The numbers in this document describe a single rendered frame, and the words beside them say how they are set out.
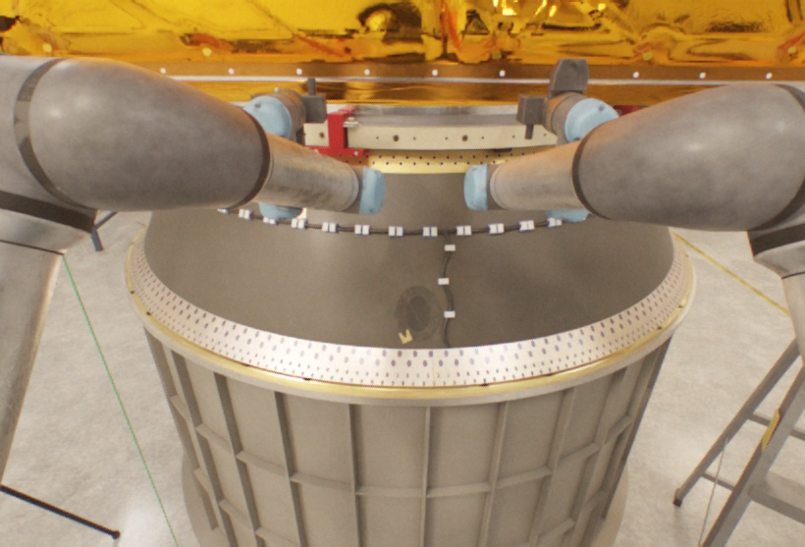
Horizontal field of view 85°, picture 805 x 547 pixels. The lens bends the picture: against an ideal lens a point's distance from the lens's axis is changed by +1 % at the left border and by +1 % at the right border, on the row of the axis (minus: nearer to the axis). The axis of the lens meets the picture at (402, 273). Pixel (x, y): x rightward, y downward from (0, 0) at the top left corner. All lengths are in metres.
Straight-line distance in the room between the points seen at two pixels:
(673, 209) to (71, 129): 0.44
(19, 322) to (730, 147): 0.54
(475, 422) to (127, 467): 1.96
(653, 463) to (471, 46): 2.23
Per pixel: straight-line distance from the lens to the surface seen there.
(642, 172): 0.40
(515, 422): 1.26
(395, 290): 1.05
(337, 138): 1.05
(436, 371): 1.07
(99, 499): 2.68
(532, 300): 1.14
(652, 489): 2.63
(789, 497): 1.53
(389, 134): 1.03
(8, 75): 0.44
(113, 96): 0.38
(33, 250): 0.45
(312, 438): 1.29
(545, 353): 1.16
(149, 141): 0.37
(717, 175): 0.40
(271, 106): 0.71
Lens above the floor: 1.89
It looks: 28 degrees down
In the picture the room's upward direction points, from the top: 1 degrees clockwise
